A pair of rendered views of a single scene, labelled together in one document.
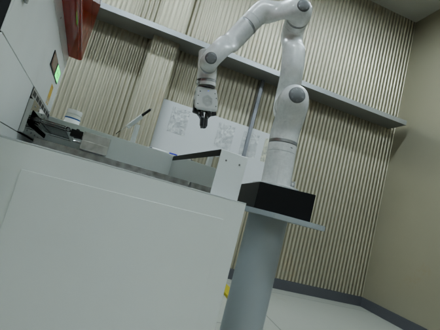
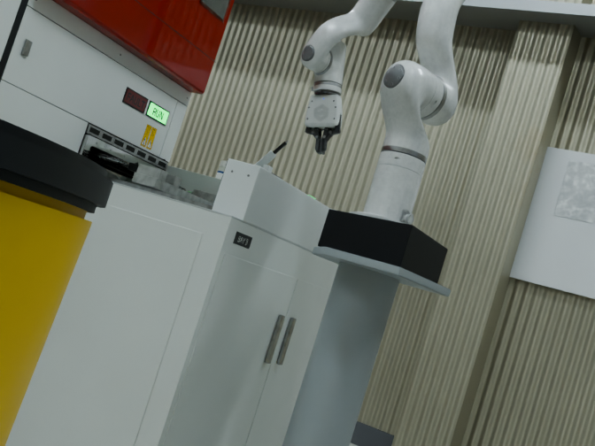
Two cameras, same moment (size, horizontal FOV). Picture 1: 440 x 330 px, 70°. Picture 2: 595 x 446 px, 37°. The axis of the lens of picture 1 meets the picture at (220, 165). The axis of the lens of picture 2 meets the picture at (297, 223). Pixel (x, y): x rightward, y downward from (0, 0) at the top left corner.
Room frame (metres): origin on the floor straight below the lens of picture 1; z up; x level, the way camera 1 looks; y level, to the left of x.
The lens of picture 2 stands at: (-0.39, -1.73, 0.69)
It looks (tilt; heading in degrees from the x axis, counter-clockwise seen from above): 4 degrees up; 47
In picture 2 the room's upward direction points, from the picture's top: 18 degrees clockwise
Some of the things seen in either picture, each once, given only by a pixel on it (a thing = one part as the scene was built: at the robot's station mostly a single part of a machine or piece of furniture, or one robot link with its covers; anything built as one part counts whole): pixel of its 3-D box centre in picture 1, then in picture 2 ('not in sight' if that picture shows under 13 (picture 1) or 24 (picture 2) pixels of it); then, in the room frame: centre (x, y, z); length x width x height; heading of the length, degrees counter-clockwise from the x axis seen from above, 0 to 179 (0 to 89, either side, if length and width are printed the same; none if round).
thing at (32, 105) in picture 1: (36, 125); (124, 168); (1.04, 0.62, 0.89); 0.44 x 0.02 x 0.10; 22
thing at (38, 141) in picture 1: (116, 165); (173, 200); (1.05, 0.33, 0.84); 0.50 x 0.02 x 0.03; 112
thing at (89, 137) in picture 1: (96, 139); (151, 172); (0.99, 0.40, 0.89); 0.08 x 0.03 x 0.03; 112
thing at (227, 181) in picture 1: (199, 174); (279, 211); (1.21, 0.07, 0.89); 0.55 x 0.09 x 0.14; 22
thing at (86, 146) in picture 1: (92, 151); (176, 194); (1.14, 0.46, 0.87); 0.36 x 0.08 x 0.03; 22
